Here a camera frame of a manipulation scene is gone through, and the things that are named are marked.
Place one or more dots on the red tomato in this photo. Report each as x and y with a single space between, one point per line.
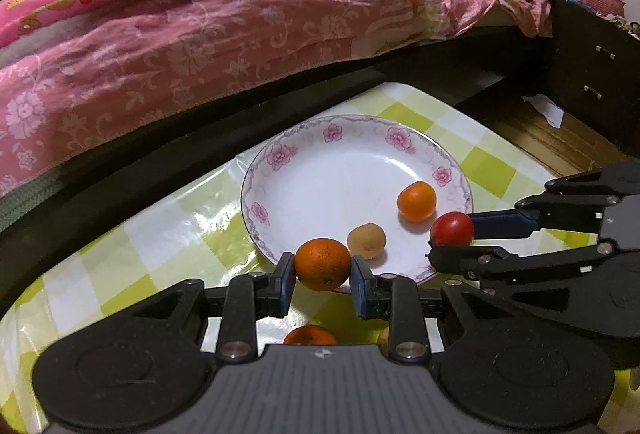
451 228

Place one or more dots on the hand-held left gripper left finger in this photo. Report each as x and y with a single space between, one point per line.
284 286

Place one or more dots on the large orange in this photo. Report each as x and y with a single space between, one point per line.
322 263

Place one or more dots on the pink floral bedsheet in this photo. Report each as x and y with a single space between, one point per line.
200 53

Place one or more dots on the small orange tangerine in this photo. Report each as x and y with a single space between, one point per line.
416 201

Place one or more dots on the dark wooden nightstand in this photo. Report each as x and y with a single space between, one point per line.
590 78

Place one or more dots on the white paper scrap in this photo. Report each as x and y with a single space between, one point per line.
547 109

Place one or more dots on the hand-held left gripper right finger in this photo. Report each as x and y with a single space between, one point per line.
358 290

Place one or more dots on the yellowish round fruit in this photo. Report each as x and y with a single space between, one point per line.
383 339
366 238

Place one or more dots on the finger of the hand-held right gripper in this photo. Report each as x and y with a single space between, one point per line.
465 262
500 222

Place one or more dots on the white floral plate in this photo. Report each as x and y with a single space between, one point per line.
345 174

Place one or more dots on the dark wooden bed frame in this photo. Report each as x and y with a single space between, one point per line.
125 184

